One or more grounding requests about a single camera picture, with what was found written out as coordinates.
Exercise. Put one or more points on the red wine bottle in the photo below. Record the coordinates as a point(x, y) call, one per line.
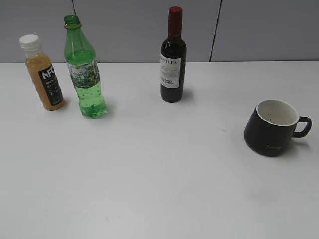
point(173, 58)

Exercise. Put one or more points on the black mug white interior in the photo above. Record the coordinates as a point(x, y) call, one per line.
point(272, 125)

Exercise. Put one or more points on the orange juice bottle white cap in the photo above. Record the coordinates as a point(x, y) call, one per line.
point(42, 73)

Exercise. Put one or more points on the green sprite bottle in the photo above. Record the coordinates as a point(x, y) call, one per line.
point(81, 61)

